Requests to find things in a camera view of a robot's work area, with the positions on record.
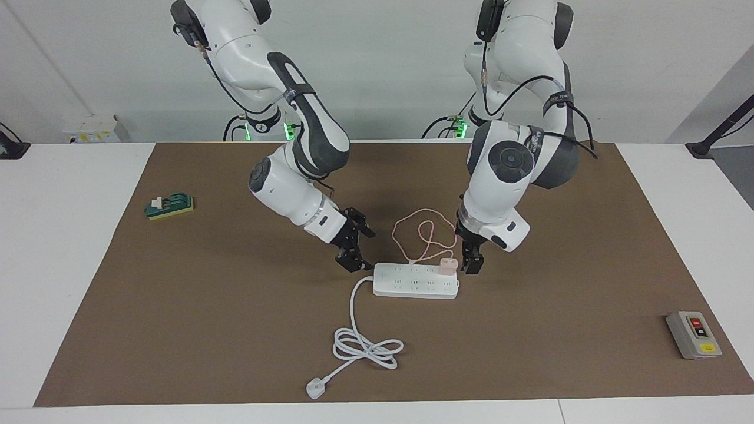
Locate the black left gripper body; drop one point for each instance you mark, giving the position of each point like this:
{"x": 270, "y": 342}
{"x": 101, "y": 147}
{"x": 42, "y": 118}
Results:
{"x": 470, "y": 239}

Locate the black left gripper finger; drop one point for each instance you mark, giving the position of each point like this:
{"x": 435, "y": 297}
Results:
{"x": 478, "y": 264}
{"x": 466, "y": 262}

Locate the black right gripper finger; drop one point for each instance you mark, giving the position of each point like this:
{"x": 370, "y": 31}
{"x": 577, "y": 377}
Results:
{"x": 362, "y": 222}
{"x": 353, "y": 262}

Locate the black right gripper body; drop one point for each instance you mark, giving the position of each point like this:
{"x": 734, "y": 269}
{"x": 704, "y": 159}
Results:
{"x": 347, "y": 232}

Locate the pink charger adapter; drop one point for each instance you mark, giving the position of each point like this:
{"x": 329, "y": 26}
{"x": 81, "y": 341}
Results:
{"x": 447, "y": 267}

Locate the white power strip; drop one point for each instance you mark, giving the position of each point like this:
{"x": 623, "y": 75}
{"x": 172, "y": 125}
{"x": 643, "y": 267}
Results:
{"x": 412, "y": 285}

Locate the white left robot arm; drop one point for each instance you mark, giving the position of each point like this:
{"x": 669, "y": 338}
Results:
{"x": 500, "y": 188}

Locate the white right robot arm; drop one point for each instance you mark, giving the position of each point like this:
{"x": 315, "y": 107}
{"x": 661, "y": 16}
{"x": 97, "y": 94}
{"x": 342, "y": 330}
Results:
{"x": 283, "y": 188}

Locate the brown table mat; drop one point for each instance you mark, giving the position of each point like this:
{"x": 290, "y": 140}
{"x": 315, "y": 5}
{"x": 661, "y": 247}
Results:
{"x": 235, "y": 330}

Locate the white box with yellow labels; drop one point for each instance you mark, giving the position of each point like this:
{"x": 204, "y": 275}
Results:
{"x": 94, "y": 128}

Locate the black slanted stand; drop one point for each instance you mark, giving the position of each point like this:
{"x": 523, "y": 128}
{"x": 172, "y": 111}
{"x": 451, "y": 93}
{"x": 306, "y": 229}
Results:
{"x": 721, "y": 126}

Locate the black table clamp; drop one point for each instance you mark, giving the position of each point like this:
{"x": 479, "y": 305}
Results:
{"x": 12, "y": 147}

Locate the green knife switch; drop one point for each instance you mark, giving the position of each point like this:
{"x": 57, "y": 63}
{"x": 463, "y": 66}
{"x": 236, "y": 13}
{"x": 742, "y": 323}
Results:
{"x": 174, "y": 206}

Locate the grey on-off switch box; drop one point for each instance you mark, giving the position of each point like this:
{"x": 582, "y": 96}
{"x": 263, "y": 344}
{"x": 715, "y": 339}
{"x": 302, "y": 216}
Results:
{"x": 686, "y": 338}

